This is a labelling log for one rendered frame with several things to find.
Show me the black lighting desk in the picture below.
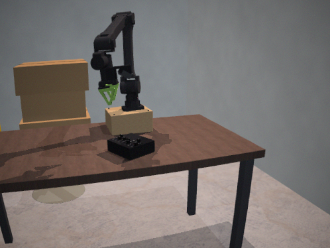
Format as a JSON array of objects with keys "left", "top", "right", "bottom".
[{"left": 107, "top": 133, "right": 154, "bottom": 160}]

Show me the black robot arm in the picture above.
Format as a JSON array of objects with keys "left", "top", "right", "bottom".
[{"left": 91, "top": 11, "right": 144, "bottom": 111}]

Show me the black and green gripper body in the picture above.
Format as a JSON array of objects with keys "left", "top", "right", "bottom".
[{"left": 98, "top": 66, "right": 119, "bottom": 90}]

